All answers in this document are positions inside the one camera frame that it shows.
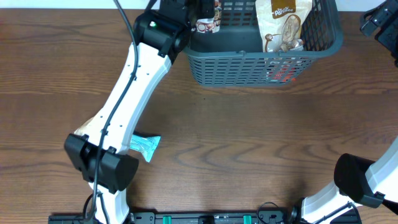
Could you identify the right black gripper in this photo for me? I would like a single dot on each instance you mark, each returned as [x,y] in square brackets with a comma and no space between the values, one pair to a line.
[382,18]

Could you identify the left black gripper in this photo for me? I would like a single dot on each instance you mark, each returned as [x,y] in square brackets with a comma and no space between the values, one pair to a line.
[208,10]

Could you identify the cream snack bag with barcode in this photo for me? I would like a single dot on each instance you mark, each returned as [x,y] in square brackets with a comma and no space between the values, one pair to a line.
[210,25]

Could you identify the dark grey plastic basket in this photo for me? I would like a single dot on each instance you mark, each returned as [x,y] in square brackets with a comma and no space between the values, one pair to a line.
[233,56]

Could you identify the cream Pantree snack bag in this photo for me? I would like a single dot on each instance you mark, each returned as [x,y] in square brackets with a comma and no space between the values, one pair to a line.
[280,23]

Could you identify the orange biscuit package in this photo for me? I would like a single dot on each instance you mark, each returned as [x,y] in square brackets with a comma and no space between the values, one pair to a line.
[281,72]

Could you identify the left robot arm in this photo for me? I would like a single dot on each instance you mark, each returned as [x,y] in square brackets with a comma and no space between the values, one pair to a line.
[99,148]

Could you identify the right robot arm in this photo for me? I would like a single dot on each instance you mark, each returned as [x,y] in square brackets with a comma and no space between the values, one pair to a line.
[358,181]

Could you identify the teal snack wrapper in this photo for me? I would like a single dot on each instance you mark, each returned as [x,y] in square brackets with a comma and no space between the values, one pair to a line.
[145,145]

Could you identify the crumpled tan snack bag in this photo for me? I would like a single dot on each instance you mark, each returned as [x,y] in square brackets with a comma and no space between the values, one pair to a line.
[83,128]

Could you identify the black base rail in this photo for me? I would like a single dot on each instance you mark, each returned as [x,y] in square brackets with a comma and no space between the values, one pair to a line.
[269,216]

